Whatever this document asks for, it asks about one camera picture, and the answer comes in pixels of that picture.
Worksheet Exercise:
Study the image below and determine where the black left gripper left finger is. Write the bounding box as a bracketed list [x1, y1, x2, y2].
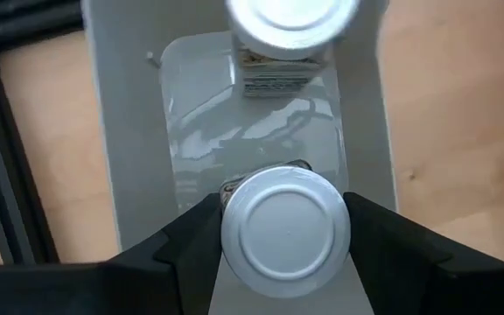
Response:
[0, 192, 225, 315]

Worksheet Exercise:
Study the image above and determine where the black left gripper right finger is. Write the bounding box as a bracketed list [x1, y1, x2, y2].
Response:
[342, 191, 504, 315]

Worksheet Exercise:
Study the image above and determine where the white plastic bin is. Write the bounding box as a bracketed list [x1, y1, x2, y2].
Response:
[80, 0, 398, 315]

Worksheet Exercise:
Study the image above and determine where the black aluminium table frame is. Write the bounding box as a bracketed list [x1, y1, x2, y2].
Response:
[0, 0, 85, 266]

